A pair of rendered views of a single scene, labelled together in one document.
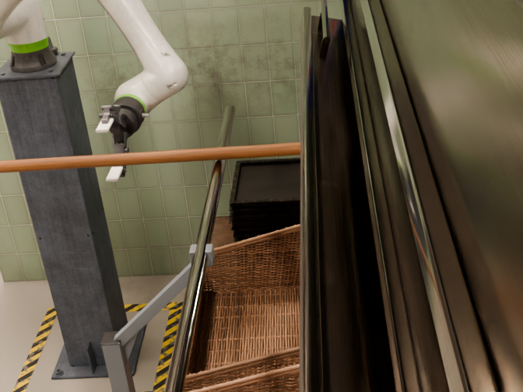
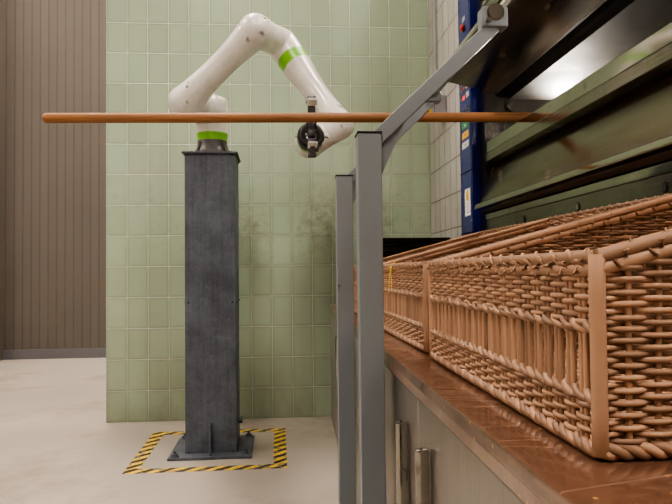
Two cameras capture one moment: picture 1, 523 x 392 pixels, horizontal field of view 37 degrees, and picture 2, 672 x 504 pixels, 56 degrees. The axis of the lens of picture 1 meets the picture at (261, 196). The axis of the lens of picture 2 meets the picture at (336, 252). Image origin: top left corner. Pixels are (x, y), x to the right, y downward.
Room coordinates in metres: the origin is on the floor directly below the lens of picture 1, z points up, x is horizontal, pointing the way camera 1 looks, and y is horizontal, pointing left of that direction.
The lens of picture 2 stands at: (-0.17, 0.63, 0.72)
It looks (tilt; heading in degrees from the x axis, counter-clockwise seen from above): 2 degrees up; 350
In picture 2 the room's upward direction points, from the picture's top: 1 degrees counter-clockwise
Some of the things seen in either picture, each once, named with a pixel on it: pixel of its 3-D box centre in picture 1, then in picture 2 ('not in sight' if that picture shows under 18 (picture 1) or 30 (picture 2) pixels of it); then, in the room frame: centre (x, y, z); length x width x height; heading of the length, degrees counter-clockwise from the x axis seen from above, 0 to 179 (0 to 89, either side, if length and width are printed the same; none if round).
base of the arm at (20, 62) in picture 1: (36, 50); (213, 151); (2.54, 0.69, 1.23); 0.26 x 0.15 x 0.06; 176
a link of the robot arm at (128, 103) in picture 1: (127, 116); (311, 136); (2.01, 0.34, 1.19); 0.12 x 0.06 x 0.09; 85
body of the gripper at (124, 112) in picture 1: (121, 127); (311, 132); (1.93, 0.35, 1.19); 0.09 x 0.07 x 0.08; 175
